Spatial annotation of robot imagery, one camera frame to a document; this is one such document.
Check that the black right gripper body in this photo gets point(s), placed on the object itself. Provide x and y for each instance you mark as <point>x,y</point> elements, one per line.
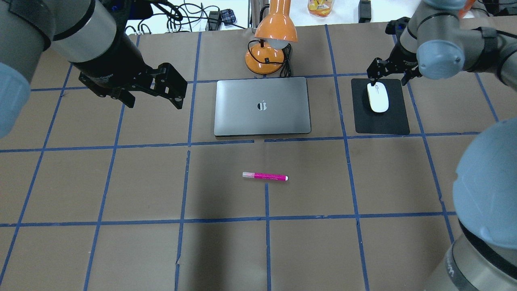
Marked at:
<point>401,54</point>

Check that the white computer mouse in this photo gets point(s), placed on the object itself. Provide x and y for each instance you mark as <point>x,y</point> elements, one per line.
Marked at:
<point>378,97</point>

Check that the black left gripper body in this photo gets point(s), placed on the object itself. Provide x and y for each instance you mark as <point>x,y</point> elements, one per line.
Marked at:
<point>114,60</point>

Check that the black mousepad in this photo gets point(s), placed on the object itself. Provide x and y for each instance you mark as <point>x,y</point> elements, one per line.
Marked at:
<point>392,121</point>

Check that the orange desk lamp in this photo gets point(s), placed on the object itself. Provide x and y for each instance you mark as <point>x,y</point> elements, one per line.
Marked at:
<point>274,33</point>

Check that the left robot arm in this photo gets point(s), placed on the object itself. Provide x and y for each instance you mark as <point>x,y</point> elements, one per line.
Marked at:
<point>90,35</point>

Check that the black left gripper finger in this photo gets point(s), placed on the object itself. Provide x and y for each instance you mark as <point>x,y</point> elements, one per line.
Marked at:
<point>118,94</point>
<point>169,84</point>

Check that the pink highlighter pen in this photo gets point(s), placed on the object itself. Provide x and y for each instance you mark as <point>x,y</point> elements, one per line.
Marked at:
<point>265,176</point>

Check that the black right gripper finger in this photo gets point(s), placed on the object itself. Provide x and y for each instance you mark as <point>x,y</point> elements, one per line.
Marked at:
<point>410,74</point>
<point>377,69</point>

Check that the silver closed laptop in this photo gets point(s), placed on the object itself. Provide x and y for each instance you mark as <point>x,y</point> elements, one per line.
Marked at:
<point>266,106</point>

